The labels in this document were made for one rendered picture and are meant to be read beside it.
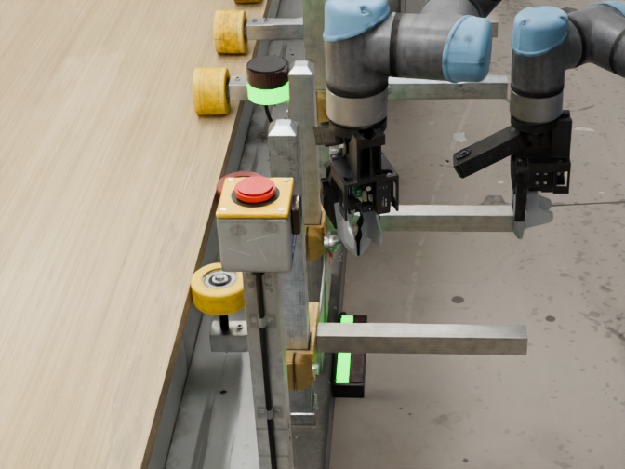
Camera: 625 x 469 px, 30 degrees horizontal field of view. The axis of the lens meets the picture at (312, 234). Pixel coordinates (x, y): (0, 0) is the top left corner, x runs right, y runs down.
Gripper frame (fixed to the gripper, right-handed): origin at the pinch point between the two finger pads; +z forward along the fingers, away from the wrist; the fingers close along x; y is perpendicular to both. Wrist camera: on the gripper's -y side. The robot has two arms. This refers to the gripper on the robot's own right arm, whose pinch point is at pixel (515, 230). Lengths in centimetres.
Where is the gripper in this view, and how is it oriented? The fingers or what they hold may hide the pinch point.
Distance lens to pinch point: 182.0
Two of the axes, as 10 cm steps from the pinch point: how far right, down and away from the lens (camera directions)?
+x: 0.7, -5.5, 8.3
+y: 10.0, -0.1, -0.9
